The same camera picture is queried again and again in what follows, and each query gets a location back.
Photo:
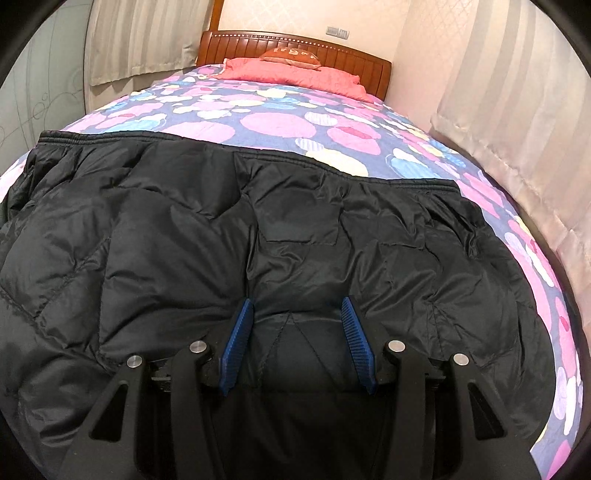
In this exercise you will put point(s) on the red pillow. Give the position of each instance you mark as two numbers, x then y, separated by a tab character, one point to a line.
295	74

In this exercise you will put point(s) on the black puffer jacket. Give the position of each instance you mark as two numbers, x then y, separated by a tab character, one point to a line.
161	240

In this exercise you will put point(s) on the wooden headboard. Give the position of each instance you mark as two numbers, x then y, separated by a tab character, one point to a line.
231	46

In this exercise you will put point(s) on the frosted wardrobe door with circles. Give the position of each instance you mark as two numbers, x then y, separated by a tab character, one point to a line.
46	83

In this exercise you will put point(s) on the wall socket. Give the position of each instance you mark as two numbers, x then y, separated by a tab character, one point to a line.
337	31

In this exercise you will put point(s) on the cream striped long curtain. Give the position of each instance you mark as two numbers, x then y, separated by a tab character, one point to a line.
521	115

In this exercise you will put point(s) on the cream window curtain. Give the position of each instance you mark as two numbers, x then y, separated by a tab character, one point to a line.
147	41

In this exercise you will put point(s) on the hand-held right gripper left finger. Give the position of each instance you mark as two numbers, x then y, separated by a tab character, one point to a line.
236	344

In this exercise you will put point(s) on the bed with colourful circle sheet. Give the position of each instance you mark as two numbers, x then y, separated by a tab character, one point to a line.
277	124

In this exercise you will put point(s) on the wooden wall post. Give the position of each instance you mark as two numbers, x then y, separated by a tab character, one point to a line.
219	16

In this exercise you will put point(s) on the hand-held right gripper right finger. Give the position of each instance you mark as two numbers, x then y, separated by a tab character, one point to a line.
358	344

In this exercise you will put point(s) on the small orange cushion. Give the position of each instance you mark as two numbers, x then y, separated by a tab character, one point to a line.
290	57

